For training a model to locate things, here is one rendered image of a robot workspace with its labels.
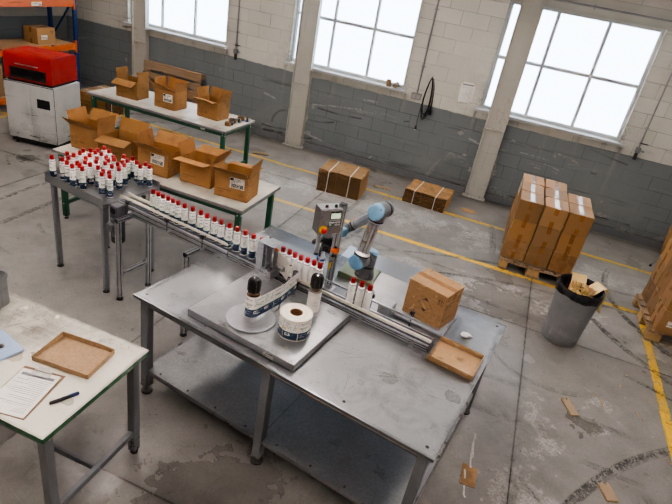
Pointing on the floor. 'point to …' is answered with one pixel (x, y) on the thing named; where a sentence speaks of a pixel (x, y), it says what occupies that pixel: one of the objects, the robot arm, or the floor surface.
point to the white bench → (24, 335)
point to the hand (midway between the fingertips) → (320, 258)
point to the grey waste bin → (566, 320)
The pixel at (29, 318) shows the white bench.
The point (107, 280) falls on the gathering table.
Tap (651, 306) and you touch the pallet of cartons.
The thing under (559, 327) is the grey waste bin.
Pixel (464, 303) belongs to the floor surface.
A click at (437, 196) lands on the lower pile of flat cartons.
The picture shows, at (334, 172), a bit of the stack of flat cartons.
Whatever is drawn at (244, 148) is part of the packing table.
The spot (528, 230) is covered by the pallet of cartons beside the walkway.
